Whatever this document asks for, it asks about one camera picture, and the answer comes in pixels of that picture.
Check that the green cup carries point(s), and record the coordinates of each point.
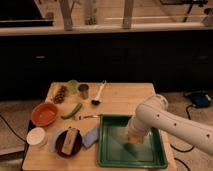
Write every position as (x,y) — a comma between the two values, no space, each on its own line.
(72,86)

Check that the green pepper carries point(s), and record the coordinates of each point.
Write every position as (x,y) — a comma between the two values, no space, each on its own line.
(75,108)

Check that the wooden block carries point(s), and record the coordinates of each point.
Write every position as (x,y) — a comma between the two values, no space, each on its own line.
(69,141)

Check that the white round container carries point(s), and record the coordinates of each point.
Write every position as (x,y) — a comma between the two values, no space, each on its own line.
(36,137)

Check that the orange bowl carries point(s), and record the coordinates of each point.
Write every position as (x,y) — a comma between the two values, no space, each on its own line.
(44,114)

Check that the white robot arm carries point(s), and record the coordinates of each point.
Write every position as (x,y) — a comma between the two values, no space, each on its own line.
(152,113)

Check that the brown grape bunch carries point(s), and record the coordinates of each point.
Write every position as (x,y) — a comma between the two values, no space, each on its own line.
(60,95)

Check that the metal cup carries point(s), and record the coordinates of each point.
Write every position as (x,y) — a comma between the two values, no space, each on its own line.
(84,90)

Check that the metal fork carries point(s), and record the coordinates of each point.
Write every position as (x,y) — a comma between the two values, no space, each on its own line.
(82,117)

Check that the grey blue sponge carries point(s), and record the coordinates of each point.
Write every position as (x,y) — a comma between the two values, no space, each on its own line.
(90,137)

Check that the green plastic tray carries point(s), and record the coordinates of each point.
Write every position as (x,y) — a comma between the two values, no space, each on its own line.
(115,151)

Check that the dark brown plate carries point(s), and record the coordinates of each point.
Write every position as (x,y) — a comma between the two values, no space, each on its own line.
(60,141)

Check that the blue device on floor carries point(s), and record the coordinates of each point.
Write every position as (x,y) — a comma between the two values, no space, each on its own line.
(199,99)

